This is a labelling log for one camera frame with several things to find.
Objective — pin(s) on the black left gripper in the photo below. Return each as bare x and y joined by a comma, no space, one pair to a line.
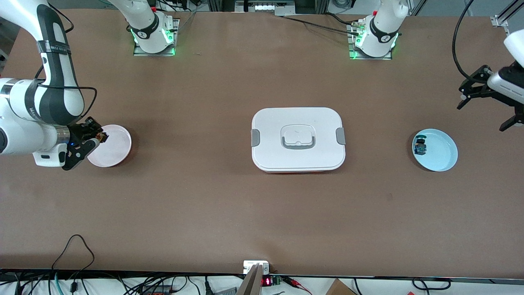
477,85

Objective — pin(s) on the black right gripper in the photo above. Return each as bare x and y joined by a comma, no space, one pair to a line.
78,132

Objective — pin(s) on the orange and black switch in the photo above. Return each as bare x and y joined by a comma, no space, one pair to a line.
102,137

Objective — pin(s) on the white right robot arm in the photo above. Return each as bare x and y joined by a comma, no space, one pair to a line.
24,102

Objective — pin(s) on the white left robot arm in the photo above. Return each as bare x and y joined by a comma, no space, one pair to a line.
380,28

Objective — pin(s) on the pink round plate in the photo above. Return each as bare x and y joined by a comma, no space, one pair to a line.
114,147

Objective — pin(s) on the light blue round plate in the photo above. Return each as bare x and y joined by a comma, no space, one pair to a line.
440,157

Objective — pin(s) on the black power strip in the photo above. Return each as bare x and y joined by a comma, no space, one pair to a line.
155,291

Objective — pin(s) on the black power plug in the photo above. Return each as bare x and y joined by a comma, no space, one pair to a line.
207,287

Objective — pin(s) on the small white box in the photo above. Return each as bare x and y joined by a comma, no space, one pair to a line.
251,264

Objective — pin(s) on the metal device white sockets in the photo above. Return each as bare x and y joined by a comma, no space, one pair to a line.
266,7

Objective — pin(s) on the red digit display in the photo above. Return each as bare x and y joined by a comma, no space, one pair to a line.
266,282

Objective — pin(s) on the small green circuit board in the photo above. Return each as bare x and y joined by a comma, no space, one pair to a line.
276,281

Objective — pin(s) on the brown cardboard box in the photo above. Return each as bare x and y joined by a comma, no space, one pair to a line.
339,289

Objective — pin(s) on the red clip lead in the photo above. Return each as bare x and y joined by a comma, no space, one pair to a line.
294,282

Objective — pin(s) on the green-capped push button switch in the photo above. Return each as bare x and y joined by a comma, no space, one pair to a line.
420,146

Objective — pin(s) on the aluminium frame rail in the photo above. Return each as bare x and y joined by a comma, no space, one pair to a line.
500,20

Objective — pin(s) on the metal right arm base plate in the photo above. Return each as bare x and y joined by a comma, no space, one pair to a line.
141,53

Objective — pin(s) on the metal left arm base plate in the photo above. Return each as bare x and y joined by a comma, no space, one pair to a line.
368,58

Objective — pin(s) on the aluminium extrusion post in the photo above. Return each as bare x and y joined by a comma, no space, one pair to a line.
215,5

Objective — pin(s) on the grey wedge post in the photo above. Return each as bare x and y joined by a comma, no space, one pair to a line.
250,284

